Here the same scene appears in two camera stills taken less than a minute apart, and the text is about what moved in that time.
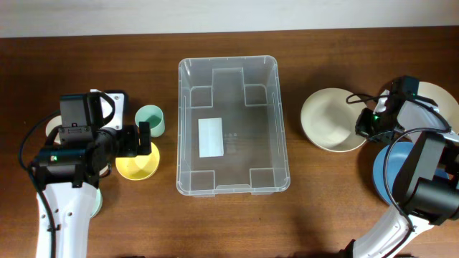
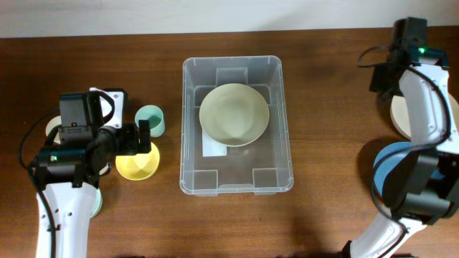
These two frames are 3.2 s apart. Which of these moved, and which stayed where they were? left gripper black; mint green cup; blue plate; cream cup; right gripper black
Moved: right gripper black
Stayed: cream cup; blue plate; mint green cup; left gripper black
